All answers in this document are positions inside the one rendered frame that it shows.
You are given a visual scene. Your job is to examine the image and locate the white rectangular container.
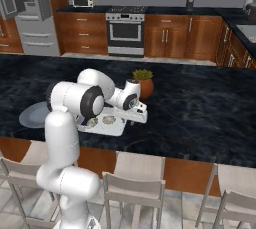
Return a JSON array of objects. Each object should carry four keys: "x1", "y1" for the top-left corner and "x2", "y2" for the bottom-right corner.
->
[{"x1": 75, "y1": 106, "x2": 128, "y2": 138}]

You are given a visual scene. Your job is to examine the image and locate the pale dumpling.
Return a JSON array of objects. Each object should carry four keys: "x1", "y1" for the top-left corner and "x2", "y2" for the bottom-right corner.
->
[
  {"x1": 102, "y1": 115, "x2": 117, "y2": 125},
  {"x1": 86, "y1": 117, "x2": 99, "y2": 128}
]

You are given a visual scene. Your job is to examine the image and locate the silver fridge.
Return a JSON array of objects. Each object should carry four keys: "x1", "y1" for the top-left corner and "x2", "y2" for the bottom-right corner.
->
[{"x1": 13, "y1": 0, "x2": 61, "y2": 57}]

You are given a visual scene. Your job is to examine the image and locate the wooden base cupboards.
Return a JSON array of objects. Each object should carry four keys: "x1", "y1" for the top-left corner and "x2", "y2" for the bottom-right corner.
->
[
  {"x1": 215, "y1": 18, "x2": 256, "y2": 70},
  {"x1": 144, "y1": 13, "x2": 224, "y2": 62},
  {"x1": 0, "y1": 15, "x2": 25, "y2": 55}
]

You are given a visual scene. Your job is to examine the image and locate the beige bar stool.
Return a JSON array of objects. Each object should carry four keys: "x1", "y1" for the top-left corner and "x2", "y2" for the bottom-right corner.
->
[
  {"x1": 101, "y1": 150, "x2": 167, "y2": 229},
  {"x1": 194, "y1": 162, "x2": 256, "y2": 229},
  {"x1": 0, "y1": 139, "x2": 80, "y2": 229}
]

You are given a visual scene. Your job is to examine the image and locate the silver oven with hob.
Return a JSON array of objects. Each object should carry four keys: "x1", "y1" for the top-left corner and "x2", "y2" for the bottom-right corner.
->
[{"x1": 105, "y1": 5, "x2": 147, "y2": 58}]

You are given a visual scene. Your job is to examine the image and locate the wooden drawer cabinet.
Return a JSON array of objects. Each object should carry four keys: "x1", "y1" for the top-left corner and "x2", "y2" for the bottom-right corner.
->
[{"x1": 55, "y1": 11, "x2": 110, "y2": 56}]

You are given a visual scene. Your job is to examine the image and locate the dark small appliance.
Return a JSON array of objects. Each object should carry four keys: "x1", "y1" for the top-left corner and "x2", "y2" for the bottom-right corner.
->
[{"x1": 245, "y1": 2, "x2": 256, "y2": 21}]

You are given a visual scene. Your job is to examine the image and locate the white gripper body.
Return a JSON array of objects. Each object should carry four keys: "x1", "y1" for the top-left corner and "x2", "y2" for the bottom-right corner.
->
[{"x1": 114, "y1": 105, "x2": 149, "y2": 125}]

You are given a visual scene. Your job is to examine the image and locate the grey sink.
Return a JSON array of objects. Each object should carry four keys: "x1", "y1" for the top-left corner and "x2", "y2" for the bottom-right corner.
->
[{"x1": 235, "y1": 23, "x2": 256, "y2": 44}]

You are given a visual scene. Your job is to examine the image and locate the green plant in brown pot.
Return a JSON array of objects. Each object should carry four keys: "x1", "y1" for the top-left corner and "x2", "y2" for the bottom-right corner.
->
[{"x1": 131, "y1": 68, "x2": 155, "y2": 100}]

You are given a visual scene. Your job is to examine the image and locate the grey round plate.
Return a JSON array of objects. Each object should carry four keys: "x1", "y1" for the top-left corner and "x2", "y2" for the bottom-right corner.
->
[{"x1": 18, "y1": 101, "x2": 52, "y2": 129}]

